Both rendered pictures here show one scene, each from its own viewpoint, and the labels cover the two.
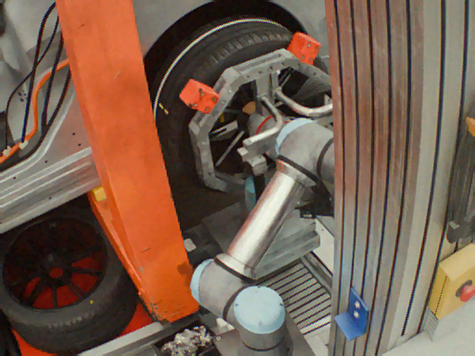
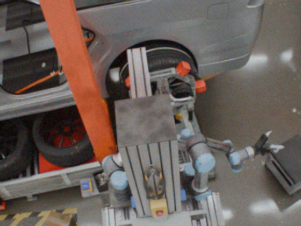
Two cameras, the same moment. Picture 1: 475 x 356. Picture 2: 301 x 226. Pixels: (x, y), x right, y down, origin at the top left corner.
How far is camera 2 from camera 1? 1.32 m
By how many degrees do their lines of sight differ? 16
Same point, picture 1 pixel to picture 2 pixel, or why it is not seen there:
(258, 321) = (116, 184)
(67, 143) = not seen: hidden behind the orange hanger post
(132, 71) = (91, 89)
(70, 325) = (64, 156)
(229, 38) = (151, 58)
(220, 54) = not seen: hidden behind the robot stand
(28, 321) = (45, 150)
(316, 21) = (199, 50)
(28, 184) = (57, 96)
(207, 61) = not seen: hidden behind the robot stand
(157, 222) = (100, 133)
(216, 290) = (108, 168)
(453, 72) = (136, 166)
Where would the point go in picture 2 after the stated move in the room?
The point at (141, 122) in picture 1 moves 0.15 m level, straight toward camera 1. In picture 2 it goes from (95, 104) to (92, 122)
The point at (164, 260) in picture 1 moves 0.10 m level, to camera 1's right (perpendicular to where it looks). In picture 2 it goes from (103, 144) to (115, 146)
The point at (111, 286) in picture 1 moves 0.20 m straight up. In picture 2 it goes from (87, 142) to (82, 129)
